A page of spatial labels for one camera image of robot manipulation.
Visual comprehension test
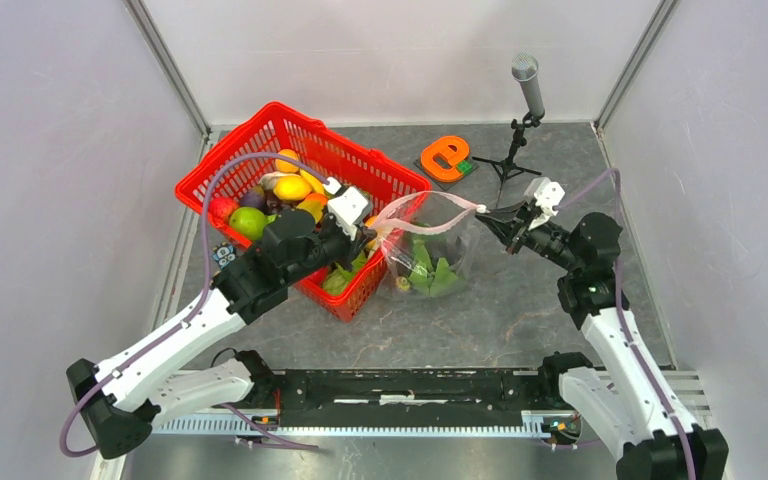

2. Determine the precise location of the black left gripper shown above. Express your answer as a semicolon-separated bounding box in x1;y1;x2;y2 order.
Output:
284;203;376;285

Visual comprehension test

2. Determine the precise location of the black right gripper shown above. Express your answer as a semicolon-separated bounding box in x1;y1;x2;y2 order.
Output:
476;198;581;274

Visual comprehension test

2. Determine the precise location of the clear dotted zip bag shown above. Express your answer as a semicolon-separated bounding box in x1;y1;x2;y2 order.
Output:
370;190;488;300

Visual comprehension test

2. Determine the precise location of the green toy leafy vegetable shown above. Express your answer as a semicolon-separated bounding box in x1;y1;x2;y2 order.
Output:
397;237;467;298

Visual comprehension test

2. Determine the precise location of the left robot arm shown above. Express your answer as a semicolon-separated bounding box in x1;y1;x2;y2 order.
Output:
60;206;375;459

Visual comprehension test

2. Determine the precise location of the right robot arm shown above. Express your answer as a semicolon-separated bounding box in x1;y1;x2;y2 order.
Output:
476;202;729;479

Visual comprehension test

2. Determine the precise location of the red plastic shopping basket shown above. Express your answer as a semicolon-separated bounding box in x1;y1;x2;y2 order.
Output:
175;102;431;322

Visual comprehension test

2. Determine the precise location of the light green toy cabbage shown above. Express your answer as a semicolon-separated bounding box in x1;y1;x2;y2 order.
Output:
321;253;367;296

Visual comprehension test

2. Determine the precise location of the black microphone tripod stand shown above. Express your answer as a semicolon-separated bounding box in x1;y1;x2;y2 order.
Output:
471;112;542;205

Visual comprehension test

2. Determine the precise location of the yellow toy lemon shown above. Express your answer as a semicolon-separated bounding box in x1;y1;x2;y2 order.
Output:
272;175;313;202

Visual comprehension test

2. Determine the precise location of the green toy apple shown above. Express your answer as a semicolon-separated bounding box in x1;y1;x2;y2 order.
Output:
228;207;268;242

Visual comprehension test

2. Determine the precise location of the white toy garlic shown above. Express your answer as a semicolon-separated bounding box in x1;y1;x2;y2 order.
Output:
258;171;293;191

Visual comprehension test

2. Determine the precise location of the purple toy fig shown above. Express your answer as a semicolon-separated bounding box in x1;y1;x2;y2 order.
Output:
238;185;267;213

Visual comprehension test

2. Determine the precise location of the orange letter e block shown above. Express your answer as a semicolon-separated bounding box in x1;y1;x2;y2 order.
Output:
418;135;474;189

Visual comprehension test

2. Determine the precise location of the orange yellow round fruit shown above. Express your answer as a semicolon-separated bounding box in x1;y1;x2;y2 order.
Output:
274;149;300;174

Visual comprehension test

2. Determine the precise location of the small cartoon owl paddle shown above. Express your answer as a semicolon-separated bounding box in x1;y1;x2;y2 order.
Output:
211;242;237;270

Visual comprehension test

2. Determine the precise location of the red strawberry toy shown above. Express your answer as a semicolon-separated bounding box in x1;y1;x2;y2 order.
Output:
208;196;239;228

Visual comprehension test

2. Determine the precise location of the grey microphone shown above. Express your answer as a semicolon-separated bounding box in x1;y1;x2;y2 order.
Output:
511;52;545;120

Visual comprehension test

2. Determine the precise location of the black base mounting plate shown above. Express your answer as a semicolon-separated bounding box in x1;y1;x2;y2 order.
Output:
233;368;572;428

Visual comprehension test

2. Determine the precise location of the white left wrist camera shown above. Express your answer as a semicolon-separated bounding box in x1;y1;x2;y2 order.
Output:
323;177;373;240

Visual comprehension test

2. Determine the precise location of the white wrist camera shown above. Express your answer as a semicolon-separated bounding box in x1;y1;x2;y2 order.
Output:
323;177;373;240
525;177;566;218

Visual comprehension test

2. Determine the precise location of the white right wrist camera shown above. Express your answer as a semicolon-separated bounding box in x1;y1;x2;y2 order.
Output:
525;177;566;218

